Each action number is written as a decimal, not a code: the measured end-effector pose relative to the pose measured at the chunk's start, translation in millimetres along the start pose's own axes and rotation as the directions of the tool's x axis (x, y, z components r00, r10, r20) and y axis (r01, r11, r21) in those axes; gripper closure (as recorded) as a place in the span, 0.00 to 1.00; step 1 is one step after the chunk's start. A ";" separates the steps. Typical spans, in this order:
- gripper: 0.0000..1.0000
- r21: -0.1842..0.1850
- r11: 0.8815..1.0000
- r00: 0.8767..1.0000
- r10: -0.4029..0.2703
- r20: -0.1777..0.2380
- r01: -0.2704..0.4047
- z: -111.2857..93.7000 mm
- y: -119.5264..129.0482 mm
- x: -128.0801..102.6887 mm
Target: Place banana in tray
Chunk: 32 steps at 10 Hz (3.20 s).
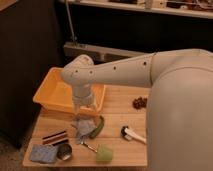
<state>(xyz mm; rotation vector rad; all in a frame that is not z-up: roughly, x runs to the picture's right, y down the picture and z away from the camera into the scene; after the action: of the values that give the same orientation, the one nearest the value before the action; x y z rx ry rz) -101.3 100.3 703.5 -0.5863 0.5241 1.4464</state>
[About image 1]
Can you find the white black dish brush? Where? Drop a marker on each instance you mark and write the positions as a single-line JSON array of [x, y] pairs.
[[129, 134]]

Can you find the blue sponge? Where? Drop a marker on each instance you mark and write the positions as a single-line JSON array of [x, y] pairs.
[[45, 154]]

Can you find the grey blue cloth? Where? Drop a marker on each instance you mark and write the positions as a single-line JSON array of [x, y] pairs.
[[83, 128]]

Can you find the dark grape bunch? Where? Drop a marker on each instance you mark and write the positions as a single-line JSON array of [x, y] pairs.
[[139, 103]]

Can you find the dark cabinet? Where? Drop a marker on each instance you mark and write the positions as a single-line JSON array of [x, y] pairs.
[[30, 44]]

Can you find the small metal utensil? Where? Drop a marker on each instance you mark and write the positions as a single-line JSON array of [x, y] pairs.
[[89, 147]]

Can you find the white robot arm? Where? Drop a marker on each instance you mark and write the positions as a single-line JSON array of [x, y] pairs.
[[179, 123]]

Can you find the wooden shelf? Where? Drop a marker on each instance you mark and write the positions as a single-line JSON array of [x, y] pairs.
[[189, 8]]

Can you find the yellow plastic tray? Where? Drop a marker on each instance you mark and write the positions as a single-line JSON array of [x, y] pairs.
[[55, 94]]

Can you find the green pepper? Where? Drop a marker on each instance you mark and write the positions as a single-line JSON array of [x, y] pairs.
[[99, 128]]

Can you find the dark striped bars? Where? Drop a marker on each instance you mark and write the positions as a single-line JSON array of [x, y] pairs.
[[54, 138]]

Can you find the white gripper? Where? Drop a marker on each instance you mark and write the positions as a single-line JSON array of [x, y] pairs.
[[83, 96]]

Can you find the grey metal rail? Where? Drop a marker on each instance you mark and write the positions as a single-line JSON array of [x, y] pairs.
[[98, 53]]

